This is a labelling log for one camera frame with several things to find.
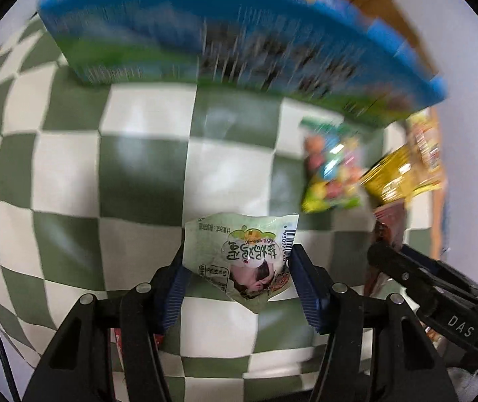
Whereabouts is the dark red ridged snack packet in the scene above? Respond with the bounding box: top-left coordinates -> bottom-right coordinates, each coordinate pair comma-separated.
364,200 -> 407,297

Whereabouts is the small red candy packet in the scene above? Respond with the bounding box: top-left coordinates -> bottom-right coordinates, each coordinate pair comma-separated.
112,329 -> 165,351

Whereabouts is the yellow snack bag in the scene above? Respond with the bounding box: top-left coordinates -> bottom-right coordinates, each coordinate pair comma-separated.
360,144 -> 443,205

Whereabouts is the colourful gumball candy bag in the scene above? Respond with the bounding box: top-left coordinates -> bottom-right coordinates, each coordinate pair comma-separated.
299,117 -> 364,213

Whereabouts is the pale green snack packet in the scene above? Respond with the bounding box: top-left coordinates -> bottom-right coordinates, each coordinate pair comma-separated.
183,213 -> 299,314

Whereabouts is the clear yellow biscuit stick bag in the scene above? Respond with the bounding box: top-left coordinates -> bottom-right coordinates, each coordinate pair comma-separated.
406,109 -> 442,185

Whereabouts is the green white checkered tablecloth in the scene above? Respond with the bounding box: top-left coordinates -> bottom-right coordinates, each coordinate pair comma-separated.
0,13 -> 450,402

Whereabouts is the blue green milk carton box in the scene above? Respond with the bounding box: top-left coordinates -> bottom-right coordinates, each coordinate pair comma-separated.
37,0 -> 446,127

